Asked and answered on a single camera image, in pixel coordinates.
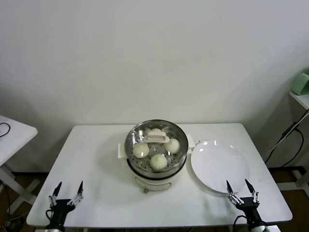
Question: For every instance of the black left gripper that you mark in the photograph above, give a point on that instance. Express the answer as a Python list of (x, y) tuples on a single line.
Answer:
[(61, 209)]

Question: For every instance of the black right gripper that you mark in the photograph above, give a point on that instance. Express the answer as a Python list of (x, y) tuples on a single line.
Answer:
[(249, 209)]

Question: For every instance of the steel perforated steamer basket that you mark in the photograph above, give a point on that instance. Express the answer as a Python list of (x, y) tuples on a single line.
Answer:
[(179, 165)]

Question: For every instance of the white round plate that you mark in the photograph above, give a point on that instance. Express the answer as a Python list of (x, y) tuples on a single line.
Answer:
[(219, 166)]

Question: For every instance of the black power adapter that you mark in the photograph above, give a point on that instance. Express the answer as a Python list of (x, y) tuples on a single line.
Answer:
[(289, 131)]

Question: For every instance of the cream electric cooker pot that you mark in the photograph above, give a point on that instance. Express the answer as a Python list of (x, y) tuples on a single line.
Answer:
[(154, 184)]

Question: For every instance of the pale green appliance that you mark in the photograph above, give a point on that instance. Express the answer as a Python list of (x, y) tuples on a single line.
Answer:
[(301, 83)]

